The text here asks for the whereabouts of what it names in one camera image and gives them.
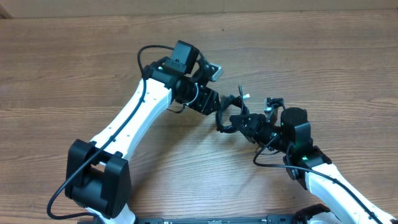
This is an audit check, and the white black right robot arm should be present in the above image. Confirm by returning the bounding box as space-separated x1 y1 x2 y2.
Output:
229 108 397 223

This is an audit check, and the black cable bundle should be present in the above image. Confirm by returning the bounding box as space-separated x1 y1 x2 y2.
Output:
215 84 251 134

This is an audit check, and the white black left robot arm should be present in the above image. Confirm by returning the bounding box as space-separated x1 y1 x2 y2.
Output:
61 40 223 223

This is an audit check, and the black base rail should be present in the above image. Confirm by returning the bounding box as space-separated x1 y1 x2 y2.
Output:
77 213 330 224

